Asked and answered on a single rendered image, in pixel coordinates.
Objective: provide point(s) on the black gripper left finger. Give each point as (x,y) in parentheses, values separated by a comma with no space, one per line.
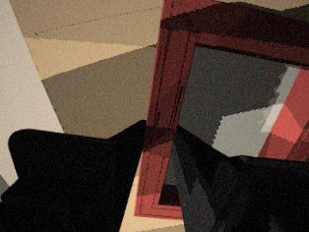
(111,162)

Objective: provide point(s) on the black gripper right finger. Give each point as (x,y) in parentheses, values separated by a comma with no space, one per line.
(209,182)

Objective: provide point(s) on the red rectangular picture frame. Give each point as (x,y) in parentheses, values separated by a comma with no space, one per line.
(234,77)

